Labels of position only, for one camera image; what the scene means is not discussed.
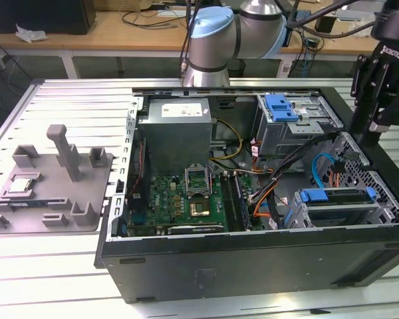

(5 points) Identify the blue data wire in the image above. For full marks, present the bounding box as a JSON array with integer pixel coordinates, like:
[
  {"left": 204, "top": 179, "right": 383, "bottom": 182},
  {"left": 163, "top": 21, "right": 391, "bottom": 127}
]
[{"left": 310, "top": 152, "right": 340, "bottom": 191}]

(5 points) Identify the yellow power supply wire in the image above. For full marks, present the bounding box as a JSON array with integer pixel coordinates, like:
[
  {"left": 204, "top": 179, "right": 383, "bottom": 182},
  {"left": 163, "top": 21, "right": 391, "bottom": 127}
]
[{"left": 209, "top": 118, "right": 244, "bottom": 162}]

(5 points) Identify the crumpled white paper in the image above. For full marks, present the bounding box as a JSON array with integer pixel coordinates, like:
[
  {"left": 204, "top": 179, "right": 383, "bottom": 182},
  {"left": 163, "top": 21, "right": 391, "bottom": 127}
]
[{"left": 15, "top": 23, "right": 49, "bottom": 44}]

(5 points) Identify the silver CPU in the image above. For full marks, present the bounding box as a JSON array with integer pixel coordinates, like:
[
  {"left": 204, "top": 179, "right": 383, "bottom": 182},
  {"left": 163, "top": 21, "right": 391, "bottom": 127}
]
[{"left": 7, "top": 178, "right": 35, "bottom": 194}]

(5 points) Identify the black RAM slot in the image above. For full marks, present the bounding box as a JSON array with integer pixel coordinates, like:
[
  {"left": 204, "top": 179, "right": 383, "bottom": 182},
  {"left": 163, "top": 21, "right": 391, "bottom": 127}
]
[
  {"left": 233, "top": 173, "right": 253, "bottom": 231},
  {"left": 229, "top": 173, "right": 248, "bottom": 231},
  {"left": 220, "top": 173, "right": 237, "bottom": 231},
  {"left": 224, "top": 173, "right": 243, "bottom": 231}
]

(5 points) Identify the metal optical drive bay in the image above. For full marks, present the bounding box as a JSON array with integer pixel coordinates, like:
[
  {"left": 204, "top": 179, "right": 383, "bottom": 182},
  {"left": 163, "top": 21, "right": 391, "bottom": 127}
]
[{"left": 255, "top": 92, "right": 345, "bottom": 160}]

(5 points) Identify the metal disk bay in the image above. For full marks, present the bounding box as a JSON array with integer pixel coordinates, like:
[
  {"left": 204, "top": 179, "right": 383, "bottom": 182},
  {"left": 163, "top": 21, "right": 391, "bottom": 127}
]
[{"left": 282, "top": 131, "right": 399, "bottom": 230}]

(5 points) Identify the wooden desk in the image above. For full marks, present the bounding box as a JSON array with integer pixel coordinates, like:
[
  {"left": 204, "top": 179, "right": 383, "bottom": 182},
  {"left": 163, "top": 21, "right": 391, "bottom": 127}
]
[{"left": 0, "top": 0, "right": 399, "bottom": 64}]

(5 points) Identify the black PC case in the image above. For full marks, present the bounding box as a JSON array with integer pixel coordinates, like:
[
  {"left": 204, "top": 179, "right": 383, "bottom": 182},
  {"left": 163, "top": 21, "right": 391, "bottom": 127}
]
[{"left": 93, "top": 85, "right": 399, "bottom": 305}]

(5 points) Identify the grey power supply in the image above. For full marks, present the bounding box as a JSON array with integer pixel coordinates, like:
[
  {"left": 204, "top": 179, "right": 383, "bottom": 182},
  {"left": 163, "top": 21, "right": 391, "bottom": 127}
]
[{"left": 138, "top": 98, "right": 214, "bottom": 170}]

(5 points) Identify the dark RAM stick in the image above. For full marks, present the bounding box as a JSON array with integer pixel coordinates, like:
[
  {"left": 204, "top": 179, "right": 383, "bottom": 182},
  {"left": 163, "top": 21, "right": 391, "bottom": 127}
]
[{"left": 0, "top": 198, "right": 67, "bottom": 209}]

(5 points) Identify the black rear fan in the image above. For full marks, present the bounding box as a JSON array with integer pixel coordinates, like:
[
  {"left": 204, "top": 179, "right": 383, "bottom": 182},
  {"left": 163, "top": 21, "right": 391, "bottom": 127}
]
[{"left": 128, "top": 136, "right": 152, "bottom": 213}]

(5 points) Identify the CPU socket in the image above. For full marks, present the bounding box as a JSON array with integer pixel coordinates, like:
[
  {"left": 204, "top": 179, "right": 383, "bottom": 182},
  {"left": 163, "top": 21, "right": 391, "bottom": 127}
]
[{"left": 188, "top": 198, "right": 213, "bottom": 219}]

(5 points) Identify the green motherboard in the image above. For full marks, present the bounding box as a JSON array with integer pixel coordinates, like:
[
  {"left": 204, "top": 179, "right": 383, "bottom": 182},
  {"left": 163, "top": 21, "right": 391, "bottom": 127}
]
[{"left": 126, "top": 172, "right": 263, "bottom": 234}]

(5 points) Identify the orange wire bundle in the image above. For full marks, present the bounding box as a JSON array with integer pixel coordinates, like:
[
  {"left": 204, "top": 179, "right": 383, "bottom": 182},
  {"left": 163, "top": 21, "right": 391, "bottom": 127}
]
[{"left": 251, "top": 184, "right": 277, "bottom": 220}]

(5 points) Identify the black graphics card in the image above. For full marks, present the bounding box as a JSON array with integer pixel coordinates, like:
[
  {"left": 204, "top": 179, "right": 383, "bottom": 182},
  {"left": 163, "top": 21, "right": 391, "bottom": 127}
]
[{"left": 166, "top": 223, "right": 226, "bottom": 236}]

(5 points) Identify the black cable bundle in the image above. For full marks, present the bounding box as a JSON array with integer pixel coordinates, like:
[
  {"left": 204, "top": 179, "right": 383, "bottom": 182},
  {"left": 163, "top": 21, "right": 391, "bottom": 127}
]
[{"left": 267, "top": 131, "right": 345, "bottom": 230}]

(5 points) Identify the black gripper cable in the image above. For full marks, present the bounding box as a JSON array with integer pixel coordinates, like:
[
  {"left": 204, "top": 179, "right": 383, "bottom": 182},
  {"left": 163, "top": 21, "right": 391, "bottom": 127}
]
[{"left": 285, "top": 0, "right": 386, "bottom": 37}]

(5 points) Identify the grey parts rack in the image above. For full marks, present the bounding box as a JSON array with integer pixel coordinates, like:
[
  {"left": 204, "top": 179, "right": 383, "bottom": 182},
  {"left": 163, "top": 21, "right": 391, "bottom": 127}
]
[{"left": 0, "top": 124, "right": 116, "bottom": 235}]

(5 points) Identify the grey flat card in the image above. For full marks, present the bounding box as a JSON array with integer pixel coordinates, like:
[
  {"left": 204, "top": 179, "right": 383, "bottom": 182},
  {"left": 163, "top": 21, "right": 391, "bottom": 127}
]
[{"left": 335, "top": 8, "right": 375, "bottom": 21}]

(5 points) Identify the blue plastic latch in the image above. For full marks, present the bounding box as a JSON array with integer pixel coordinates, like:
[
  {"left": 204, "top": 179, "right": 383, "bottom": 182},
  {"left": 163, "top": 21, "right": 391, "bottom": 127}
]
[{"left": 265, "top": 94, "right": 302, "bottom": 123}]

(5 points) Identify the large black box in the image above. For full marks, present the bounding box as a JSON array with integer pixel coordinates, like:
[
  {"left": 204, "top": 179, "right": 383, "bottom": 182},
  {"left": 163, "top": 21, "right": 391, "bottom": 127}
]
[{"left": 0, "top": 0, "right": 97, "bottom": 36}]

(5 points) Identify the small black cube container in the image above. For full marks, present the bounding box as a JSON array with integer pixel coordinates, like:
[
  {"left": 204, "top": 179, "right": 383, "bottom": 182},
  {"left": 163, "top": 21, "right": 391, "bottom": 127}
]
[{"left": 315, "top": 15, "right": 337, "bottom": 33}]

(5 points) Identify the hard disk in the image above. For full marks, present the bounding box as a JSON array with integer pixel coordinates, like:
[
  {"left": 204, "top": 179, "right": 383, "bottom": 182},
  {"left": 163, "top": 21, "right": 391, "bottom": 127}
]
[{"left": 294, "top": 186, "right": 377, "bottom": 204}]

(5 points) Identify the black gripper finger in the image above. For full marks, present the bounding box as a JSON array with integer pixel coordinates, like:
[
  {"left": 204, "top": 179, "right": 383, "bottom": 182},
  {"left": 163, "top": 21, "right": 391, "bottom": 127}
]
[
  {"left": 348, "top": 54, "right": 386, "bottom": 146},
  {"left": 360, "top": 78, "right": 399, "bottom": 147}
]

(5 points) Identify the orange red power wire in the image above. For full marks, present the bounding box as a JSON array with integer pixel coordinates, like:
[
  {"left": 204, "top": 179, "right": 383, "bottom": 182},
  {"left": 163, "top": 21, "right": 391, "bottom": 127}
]
[{"left": 329, "top": 158, "right": 346, "bottom": 189}]

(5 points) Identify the black hanging cable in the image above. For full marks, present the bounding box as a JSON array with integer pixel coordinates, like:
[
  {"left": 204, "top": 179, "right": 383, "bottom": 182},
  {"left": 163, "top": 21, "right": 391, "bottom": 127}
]
[{"left": 178, "top": 0, "right": 201, "bottom": 79}]

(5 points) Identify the metal socket cover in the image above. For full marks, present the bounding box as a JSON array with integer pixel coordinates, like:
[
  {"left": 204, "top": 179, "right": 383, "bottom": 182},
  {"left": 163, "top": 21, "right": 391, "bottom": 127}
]
[{"left": 184, "top": 163, "right": 214, "bottom": 197}]

